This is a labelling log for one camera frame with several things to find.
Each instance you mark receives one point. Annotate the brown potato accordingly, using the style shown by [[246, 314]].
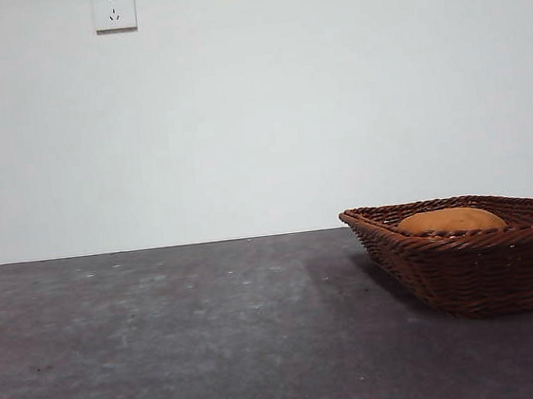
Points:
[[450, 220]]

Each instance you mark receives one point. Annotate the brown wicker basket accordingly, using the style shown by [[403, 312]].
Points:
[[484, 272]]

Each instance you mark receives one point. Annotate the white wall socket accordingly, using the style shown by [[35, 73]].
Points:
[[114, 8]]

